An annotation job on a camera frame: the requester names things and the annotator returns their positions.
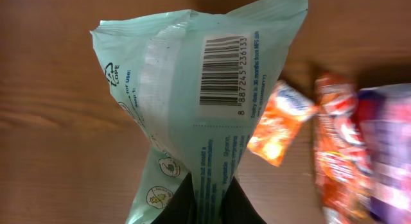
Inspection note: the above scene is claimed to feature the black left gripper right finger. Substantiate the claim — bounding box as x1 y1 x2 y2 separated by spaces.
220 177 266 224

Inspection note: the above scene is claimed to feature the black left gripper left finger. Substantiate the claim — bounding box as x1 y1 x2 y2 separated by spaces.
152 173 197 224

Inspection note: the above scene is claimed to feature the orange tissue packet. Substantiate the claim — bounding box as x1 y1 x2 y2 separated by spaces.
247 80 318 167

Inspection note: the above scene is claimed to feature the orange red snack bar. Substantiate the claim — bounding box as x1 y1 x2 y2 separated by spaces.
314 73 371 224

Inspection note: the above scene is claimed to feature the mint green wipes packet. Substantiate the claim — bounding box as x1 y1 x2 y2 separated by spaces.
91 0 308 223

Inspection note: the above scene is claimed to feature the purple pink floral packet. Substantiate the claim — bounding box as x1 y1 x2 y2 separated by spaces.
356 83 410 224

